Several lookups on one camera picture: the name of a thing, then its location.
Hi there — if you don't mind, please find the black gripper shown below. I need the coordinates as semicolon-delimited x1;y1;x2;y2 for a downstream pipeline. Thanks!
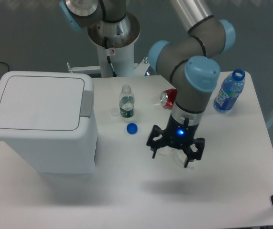
146;116;205;168

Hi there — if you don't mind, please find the white push-top trash can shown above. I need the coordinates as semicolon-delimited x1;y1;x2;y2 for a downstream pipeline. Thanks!
0;71;98;174

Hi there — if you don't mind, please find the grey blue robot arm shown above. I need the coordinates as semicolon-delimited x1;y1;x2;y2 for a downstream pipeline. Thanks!
60;0;236;165

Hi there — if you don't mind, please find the crushed red soda can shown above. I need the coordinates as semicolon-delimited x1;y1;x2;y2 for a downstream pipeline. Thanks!
160;88;177;109

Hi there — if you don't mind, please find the crumpled white tissue left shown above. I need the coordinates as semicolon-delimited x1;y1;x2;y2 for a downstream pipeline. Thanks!
157;146;172;156

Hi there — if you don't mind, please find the crumpled white tissue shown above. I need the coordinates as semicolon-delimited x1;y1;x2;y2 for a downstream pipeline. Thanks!
176;150;195;168
157;146;172;156

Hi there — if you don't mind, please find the crumpled white tissue right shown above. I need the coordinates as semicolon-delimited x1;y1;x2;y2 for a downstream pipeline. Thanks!
176;150;195;168

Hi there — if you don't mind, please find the blue bottle cap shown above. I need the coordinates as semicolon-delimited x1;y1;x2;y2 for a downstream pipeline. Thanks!
126;123;138;135

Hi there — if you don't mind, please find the clear green-label plastic bottle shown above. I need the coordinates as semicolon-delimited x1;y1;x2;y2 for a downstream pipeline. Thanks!
119;84;135;118

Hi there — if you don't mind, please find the white bottle cap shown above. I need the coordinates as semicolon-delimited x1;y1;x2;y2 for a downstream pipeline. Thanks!
110;108;119;117

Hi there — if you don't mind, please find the blue plastic drink bottle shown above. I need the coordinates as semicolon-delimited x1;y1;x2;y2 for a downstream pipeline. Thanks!
213;68;245;113

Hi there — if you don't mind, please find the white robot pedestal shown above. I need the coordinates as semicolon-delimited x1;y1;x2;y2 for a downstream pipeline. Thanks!
67;44;156;78

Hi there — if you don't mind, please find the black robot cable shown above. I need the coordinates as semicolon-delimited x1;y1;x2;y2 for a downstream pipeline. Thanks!
103;37;118;77

